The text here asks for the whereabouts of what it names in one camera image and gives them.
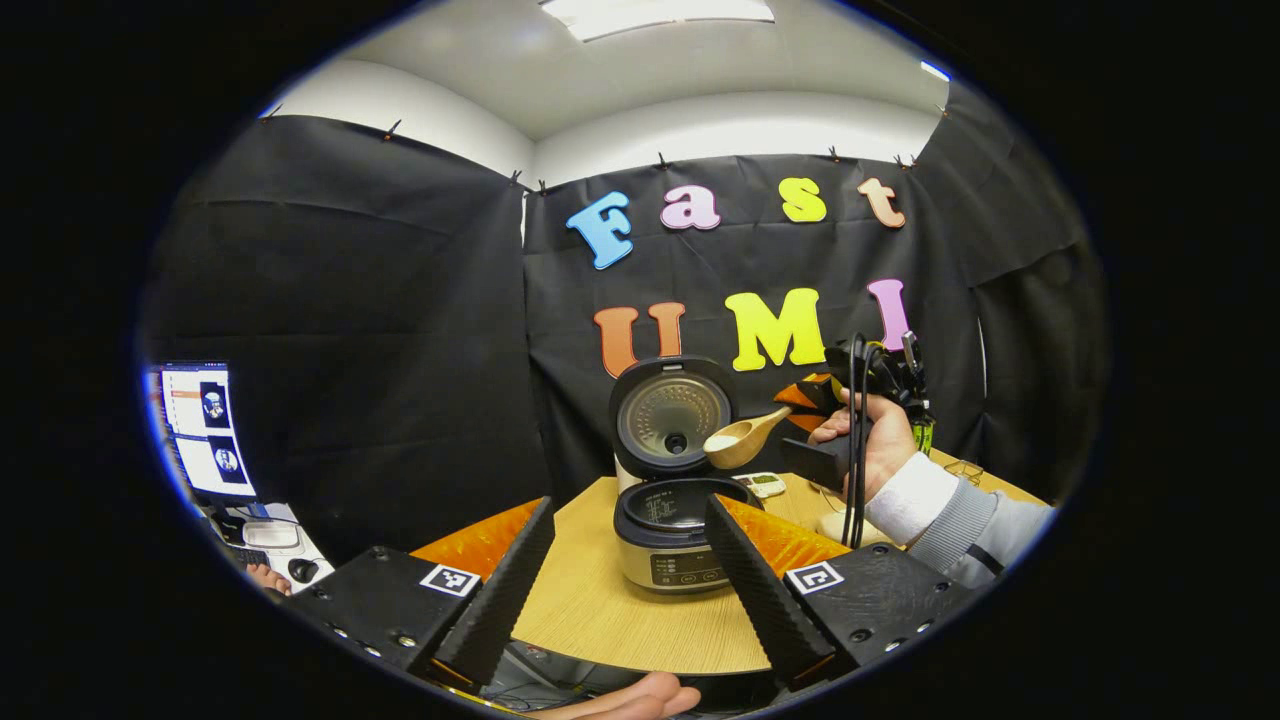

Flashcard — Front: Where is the clear glass bowl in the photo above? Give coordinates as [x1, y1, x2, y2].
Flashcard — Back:
[812, 495, 899, 549]

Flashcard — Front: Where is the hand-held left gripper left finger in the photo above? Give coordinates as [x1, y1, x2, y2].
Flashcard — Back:
[285, 495, 557, 691]

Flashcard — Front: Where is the white side desk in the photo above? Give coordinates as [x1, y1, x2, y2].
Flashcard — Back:
[200, 500, 336, 601]

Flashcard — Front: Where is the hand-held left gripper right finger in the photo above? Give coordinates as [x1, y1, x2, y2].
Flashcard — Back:
[703, 493, 986, 693]

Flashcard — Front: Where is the ceiling light panel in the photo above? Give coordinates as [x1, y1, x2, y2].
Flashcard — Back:
[540, 0, 776, 43]

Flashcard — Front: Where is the black silver rice cooker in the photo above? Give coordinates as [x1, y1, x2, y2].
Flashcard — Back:
[608, 355, 766, 596]

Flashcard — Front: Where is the black backdrop cloth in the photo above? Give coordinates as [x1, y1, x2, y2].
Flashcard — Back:
[140, 85, 1111, 571]

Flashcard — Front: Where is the computer monitor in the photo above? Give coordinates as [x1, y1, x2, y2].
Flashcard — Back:
[145, 362, 259, 506]

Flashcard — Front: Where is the wooden spoon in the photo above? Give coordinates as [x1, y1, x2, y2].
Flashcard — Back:
[703, 405, 793, 471]

